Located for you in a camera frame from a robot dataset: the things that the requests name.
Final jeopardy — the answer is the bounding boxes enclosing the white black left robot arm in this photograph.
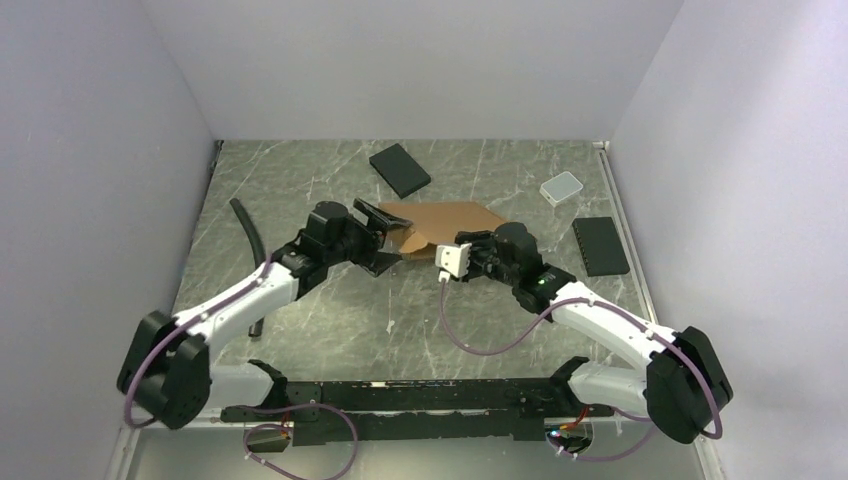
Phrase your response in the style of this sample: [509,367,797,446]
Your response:
[116,198,412,429]

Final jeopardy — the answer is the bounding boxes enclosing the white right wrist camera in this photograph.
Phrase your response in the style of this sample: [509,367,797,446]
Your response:
[435,243,472,282]

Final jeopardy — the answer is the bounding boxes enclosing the white translucent plastic case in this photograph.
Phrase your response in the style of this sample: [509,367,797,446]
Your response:
[539,171,583,207]

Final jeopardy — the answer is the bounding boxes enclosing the black rubber hose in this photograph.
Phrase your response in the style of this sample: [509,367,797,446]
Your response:
[229,198,272,339]

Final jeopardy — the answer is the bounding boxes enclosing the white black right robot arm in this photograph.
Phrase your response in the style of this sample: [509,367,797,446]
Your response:
[435,222,734,444]

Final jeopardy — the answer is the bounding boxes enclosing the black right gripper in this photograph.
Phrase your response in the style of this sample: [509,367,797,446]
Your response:
[452,230,520,286]

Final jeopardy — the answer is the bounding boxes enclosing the small black box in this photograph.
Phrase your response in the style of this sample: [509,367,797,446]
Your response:
[369,143,432,199]

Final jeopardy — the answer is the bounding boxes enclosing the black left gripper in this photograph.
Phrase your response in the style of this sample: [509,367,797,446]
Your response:
[324,198,412,276]

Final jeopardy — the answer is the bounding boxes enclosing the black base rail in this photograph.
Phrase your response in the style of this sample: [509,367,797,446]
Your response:
[220,378,612,446]

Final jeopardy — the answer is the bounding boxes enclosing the brown cardboard box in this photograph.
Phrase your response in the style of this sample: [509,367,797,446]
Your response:
[379,201,507,260]

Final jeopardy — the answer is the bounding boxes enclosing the aluminium frame rail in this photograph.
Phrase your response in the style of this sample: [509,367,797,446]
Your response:
[119,376,707,432]

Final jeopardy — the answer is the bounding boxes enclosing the black rectangular block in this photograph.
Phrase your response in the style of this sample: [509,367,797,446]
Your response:
[572,217,630,277]

